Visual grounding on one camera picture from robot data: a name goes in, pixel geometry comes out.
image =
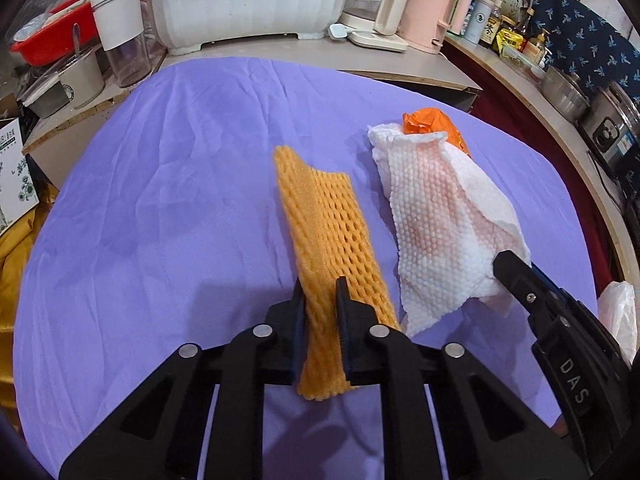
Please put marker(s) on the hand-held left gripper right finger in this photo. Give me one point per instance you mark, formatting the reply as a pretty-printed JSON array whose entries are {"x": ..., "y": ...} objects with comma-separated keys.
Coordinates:
[{"x": 344, "y": 327}]

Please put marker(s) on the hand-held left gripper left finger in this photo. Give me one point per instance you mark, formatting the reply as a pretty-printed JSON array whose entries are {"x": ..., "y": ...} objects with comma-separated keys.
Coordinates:
[{"x": 297, "y": 325}]

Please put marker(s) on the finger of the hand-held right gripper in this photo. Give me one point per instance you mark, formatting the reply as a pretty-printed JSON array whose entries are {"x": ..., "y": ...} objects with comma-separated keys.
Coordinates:
[
  {"x": 517, "y": 280},
  {"x": 555, "y": 287}
]

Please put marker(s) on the white plastic bag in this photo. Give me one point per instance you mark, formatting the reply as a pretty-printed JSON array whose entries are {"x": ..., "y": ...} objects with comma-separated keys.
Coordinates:
[{"x": 620, "y": 315}]

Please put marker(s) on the orange foam fruit net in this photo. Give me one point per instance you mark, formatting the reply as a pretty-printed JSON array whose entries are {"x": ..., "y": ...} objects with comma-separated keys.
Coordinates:
[{"x": 330, "y": 240}]

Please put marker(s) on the white paper towel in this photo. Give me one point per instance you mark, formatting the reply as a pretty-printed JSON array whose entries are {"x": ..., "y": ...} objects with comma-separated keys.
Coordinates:
[{"x": 440, "y": 220}]

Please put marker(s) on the dark red cloth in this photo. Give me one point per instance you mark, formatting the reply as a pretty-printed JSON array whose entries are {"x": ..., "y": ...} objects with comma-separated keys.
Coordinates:
[{"x": 550, "y": 160}]

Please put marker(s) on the purple cloth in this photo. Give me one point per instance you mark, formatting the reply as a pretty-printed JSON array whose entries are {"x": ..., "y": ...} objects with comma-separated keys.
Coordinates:
[{"x": 175, "y": 210}]

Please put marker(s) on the steel rice cooker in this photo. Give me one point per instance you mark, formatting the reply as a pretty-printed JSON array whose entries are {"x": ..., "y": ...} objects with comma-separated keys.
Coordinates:
[{"x": 612, "y": 127}]

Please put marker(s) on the orange printed wrapper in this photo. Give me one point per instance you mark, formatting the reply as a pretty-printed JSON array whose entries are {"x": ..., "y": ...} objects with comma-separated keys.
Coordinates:
[{"x": 435, "y": 122}]

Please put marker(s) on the steel pot with lid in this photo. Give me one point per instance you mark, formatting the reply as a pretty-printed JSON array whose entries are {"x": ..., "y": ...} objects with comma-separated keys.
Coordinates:
[{"x": 565, "y": 92}]

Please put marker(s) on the clear food container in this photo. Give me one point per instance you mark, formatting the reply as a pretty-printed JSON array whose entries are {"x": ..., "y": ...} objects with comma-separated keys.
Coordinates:
[{"x": 522, "y": 60}]

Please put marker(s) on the yellow seasoning packet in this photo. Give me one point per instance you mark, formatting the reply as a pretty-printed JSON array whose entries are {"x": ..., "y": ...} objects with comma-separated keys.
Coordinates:
[{"x": 510, "y": 40}]

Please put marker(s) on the dark sauce bottle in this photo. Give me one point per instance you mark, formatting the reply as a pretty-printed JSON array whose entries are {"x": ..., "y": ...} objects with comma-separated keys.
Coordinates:
[{"x": 491, "y": 27}]

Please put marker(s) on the light blue tea canister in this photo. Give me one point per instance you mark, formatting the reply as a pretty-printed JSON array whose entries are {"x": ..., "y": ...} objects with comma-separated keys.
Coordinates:
[{"x": 477, "y": 20}]

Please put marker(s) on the blue floral cloth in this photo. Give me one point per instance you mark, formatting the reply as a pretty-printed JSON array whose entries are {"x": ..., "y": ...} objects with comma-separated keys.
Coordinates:
[{"x": 585, "y": 25}]

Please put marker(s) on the pink electric kettle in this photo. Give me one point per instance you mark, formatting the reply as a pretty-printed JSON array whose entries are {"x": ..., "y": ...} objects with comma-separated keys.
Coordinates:
[{"x": 432, "y": 12}]

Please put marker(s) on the yellow cloth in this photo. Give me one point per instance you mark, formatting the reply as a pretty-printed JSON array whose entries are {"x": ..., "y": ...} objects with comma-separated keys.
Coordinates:
[{"x": 20, "y": 280}]

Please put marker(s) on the white power plug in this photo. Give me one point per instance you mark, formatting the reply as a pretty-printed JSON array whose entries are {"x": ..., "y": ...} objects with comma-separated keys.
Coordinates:
[{"x": 339, "y": 31}]

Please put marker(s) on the white glass electric kettle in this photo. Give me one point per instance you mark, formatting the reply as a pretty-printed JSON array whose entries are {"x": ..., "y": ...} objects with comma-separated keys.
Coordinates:
[{"x": 380, "y": 10}]

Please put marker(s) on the printed cardboard box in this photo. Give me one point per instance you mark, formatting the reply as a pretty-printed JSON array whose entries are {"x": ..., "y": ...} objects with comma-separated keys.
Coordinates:
[{"x": 15, "y": 175}]

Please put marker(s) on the white dish drainer with lid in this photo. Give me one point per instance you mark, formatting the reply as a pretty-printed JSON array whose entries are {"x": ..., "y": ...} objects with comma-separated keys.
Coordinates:
[{"x": 250, "y": 5}]

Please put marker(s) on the grey white mug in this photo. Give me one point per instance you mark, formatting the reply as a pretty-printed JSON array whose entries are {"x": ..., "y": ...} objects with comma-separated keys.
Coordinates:
[{"x": 82, "y": 80}]

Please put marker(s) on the white blender cup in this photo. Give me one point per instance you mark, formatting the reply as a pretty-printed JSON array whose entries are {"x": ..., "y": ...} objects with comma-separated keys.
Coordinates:
[{"x": 122, "y": 25}]

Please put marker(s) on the red plastic basket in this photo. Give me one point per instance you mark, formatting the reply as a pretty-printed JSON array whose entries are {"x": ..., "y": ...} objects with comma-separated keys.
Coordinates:
[{"x": 45, "y": 35}]

